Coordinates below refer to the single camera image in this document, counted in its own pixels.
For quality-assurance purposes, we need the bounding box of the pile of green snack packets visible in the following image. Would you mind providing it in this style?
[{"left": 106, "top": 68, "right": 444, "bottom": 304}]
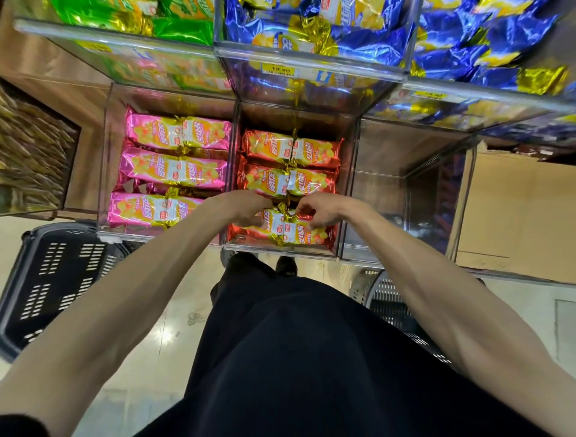
[{"left": 49, "top": 0, "right": 216, "bottom": 46}]

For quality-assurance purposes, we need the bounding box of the person's shoe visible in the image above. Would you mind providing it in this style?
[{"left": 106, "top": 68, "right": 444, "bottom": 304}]
[
  {"left": 275, "top": 255, "right": 299, "bottom": 278},
  {"left": 220, "top": 249, "right": 246, "bottom": 271}
]

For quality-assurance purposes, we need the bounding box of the person's right forearm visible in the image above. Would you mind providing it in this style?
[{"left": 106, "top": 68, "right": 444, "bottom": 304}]
[{"left": 346, "top": 200, "right": 576, "bottom": 437}]

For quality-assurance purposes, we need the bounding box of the pink snack packet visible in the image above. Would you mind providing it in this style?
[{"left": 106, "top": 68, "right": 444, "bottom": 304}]
[
  {"left": 118, "top": 145, "right": 228, "bottom": 190},
  {"left": 107, "top": 191, "right": 205, "bottom": 228},
  {"left": 125, "top": 107, "right": 233, "bottom": 151}
]

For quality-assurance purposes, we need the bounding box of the person's right shoe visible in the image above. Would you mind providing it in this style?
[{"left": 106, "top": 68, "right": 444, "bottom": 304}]
[{"left": 275, "top": 255, "right": 299, "bottom": 278}]

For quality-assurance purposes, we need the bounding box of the pile of golden brown packets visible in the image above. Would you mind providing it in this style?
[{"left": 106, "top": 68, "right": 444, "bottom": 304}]
[{"left": 0, "top": 79, "right": 82, "bottom": 217}]

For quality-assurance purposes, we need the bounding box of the person's black garment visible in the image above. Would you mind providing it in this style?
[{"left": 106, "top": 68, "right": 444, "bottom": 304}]
[{"left": 134, "top": 252, "right": 555, "bottom": 437}]

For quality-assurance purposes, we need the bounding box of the person's right hand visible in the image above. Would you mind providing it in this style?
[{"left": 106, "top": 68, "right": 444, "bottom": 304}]
[{"left": 295, "top": 193, "right": 359, "bottom": 231}]

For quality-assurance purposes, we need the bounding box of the brown wooden shelf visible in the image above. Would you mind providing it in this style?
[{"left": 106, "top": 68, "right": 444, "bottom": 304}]
[{"left": 0, "top": 0, "right": 114, "bottom": 222}]

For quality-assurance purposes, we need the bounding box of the person's left shoe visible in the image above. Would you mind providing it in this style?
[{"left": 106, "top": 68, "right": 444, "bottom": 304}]
[{"left": 220, "top": 249, "right": 246, "bottom": 271}]

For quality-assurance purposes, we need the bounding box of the pile of blue snack packets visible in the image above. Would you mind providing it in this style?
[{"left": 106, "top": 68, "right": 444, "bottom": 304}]
[
  {"left": 410, "top": 0, "right": 571, "bottom": 96},
  {"left": 225, "top": 0, "right": 417, "bottom": 67}
]

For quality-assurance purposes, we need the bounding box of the red snack packet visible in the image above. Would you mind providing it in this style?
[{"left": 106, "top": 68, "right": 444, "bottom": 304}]
[
  {"left": 237, "top": 163, "right": 338, "bottom": 198},
  {"left": 241, "top": 130, "right": 343, "bottom": 169},
  {"left": 229, "top": 205, "right": 338, "bottom": 248}
]

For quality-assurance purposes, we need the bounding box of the person's black sleeve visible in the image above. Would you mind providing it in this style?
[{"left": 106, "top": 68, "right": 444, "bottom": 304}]
[{"left": 0, "top": 414, "right": 51, "bottom": 437}]

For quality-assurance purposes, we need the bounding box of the person's left hand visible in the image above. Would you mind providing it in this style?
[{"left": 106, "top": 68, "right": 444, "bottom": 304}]
[{"left": 211, "top": 190, "right": 273, "bottom": 228}]

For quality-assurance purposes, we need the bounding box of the brown cardboard box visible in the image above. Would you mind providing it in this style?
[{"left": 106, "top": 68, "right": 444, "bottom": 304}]
[{"left": 454, "top": 141, "right": 576, "bottom": 285}]

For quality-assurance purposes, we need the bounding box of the black plastic shopping basket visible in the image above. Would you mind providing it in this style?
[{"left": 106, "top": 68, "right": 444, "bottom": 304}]
[
  {"left": 349, "top": 269, "right": 488, "bottom": 374},
  {"left": 0, "top": 222, "right": 146, "bottom": 363}
]

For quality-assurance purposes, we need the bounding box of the clear acrylic bin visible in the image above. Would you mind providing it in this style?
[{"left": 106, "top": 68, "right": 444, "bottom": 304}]
[
  {"left": 339, "top": 116, "right": 479, "bottom": 272},
  {"left": 222, "top": 101, "right": 362, "bottom": 262},
  {"left": 97, "top": 83, "right": 237, "bottom": 246},
  {"left": 213, "top": 0, "right": 423, "bottom": 117},
  {"left": 364, "top": 0, "right": 576, "bottom": 146},
  {"left": 13, "top": 0, "right": 236, "bottom": 99}
]

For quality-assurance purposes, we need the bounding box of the person's left forearm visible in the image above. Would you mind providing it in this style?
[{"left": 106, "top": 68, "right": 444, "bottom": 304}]
[{"left": 0, "top": 197, "right": 226, "bottom": 437}]

